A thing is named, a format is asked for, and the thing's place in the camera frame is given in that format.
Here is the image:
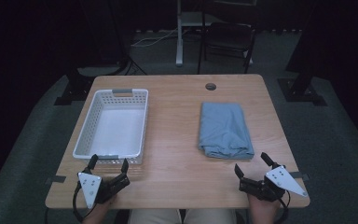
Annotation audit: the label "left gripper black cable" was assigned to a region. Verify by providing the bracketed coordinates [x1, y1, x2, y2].
[72, 181, 99, 223]

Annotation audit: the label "white cable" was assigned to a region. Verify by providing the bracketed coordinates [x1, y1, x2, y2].
[131, 28, 189, 49]

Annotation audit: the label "black stand base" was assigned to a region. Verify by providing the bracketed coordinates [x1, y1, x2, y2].
[53, 66, 96, 106]
[277, 62, 328, 107]

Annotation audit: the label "grey tape strip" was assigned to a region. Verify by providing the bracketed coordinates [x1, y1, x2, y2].
[288, 171, 310, 182]
[45, 175, 67, 186]

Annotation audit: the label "person's left hand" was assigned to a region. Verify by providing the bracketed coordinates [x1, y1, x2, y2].
[82, 194, 119, 224]

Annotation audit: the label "white metal stand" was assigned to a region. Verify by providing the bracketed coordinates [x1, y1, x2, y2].
[175, 0, 218, 68]

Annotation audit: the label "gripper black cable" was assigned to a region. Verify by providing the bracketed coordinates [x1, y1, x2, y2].
[274, 189, 292, 224]
[72, 181, 99, 223]

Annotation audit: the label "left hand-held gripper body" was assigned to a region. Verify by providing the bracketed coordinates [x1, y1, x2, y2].
[77, 172, 131, 210]

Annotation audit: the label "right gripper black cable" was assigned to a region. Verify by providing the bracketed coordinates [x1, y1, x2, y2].
[274, 189, 292, 224]

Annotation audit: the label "person's right hand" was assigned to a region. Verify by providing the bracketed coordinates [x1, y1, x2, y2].
[247, 193, 282, 224]

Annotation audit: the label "person's legs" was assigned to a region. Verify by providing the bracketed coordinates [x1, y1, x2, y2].
[127, 208, 238, 224]

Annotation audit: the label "black tripod stand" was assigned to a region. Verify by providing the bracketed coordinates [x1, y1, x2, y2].
[105, 0, 147, 77]

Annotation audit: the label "black folding chair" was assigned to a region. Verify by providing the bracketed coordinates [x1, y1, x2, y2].
[197, 0, 259, 75]

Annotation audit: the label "blue cloth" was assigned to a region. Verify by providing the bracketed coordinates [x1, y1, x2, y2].
[198, 102, 255, 161]

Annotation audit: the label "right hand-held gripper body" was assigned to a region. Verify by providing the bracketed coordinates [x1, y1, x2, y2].
[238, 165, 309, 203]

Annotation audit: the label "white plastic basket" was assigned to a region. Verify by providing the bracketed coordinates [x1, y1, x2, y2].
[72, 88, 149, 165]

